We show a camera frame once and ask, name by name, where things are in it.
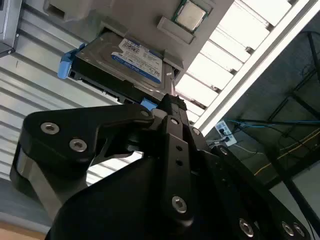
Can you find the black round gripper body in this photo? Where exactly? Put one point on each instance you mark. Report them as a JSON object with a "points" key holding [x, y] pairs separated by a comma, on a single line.
{"points": [[130, 200]]}

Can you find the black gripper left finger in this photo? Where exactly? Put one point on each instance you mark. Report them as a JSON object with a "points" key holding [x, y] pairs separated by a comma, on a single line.
{"points": [[62, 130]]}

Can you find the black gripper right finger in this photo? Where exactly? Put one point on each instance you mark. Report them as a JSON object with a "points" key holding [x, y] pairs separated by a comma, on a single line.
{"points": [[225, 175]]}

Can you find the hard disk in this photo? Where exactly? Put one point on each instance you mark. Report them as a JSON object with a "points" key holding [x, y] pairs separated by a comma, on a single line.
{"points": [[100, 60]]}

